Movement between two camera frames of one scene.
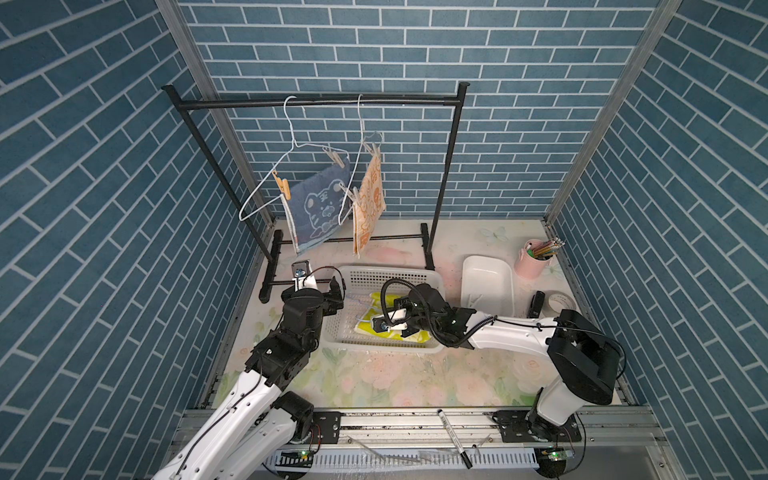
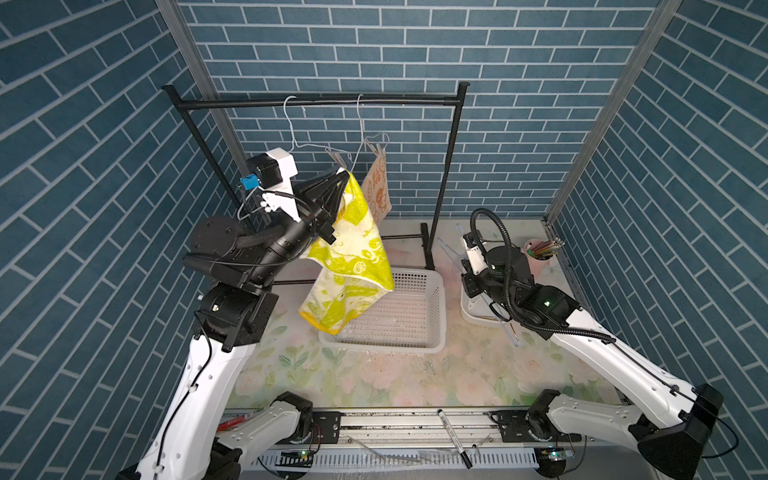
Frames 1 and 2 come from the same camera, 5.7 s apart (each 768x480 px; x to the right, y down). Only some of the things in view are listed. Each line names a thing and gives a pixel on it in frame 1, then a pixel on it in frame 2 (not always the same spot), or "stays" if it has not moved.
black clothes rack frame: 273,252 stays
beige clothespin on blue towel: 336,158 stays
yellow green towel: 383,302 → 349,276
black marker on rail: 465,458 stays
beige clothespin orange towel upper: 375,152 stays
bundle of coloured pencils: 546,249 stays
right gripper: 403,304 → 468,284
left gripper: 332,298 → 311,206
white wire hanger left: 293,146 stays
